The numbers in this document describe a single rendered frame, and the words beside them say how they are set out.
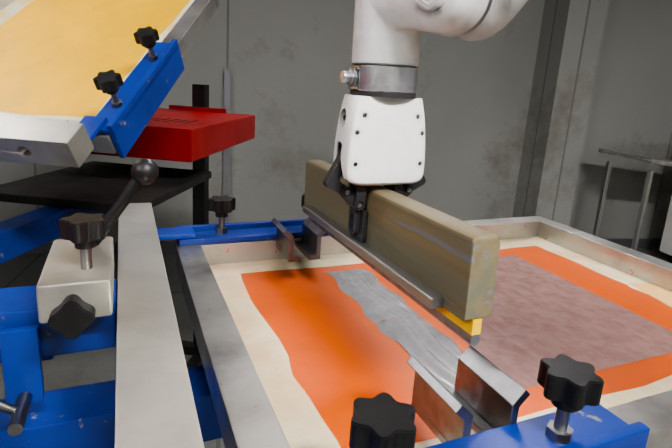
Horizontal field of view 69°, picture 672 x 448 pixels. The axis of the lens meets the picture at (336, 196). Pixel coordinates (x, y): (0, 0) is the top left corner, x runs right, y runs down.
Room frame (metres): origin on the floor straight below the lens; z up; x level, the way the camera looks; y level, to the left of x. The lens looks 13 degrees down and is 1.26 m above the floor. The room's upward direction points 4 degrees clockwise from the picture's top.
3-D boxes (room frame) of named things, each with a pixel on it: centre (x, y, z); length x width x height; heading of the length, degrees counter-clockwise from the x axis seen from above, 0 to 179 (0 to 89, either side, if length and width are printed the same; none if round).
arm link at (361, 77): (0.57, -0.04, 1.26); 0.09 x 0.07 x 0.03; 114
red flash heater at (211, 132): (1.64, 0.59, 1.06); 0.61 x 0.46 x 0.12; 174
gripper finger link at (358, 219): (0.56, -0.02, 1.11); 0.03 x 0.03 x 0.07; 24
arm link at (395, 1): (0.54, -0.07, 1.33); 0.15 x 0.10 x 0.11; 54
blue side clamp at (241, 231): (0.81, 0.11, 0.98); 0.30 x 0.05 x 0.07; 114
